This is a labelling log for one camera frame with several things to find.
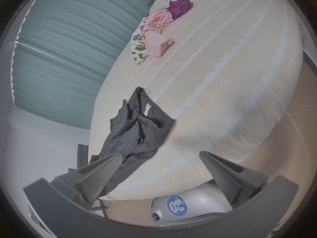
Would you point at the black T-shirt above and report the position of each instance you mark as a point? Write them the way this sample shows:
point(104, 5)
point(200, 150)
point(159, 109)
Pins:
point(138, 132)

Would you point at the purple garment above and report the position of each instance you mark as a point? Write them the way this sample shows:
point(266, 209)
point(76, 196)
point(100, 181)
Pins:
point(182, 7)

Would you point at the white printed garment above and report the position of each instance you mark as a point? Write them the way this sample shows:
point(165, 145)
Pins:
point(137, 51)

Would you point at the bed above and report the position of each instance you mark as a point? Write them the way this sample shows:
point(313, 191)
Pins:
point(223, 71)

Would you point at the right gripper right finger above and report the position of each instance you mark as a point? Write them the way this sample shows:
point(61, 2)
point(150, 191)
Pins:
point(232, 180)

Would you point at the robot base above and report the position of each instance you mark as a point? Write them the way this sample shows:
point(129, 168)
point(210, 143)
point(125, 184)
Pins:
point(203, 204)

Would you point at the pink garment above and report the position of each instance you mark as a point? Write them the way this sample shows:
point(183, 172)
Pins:
point(154, 43)

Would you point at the blue-green curtain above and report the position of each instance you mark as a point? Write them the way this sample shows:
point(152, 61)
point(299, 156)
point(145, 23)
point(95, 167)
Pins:
point(81, 26)
point(54, 88)

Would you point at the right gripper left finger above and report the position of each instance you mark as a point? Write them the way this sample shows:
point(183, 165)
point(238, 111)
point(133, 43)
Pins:
point(89, 177)

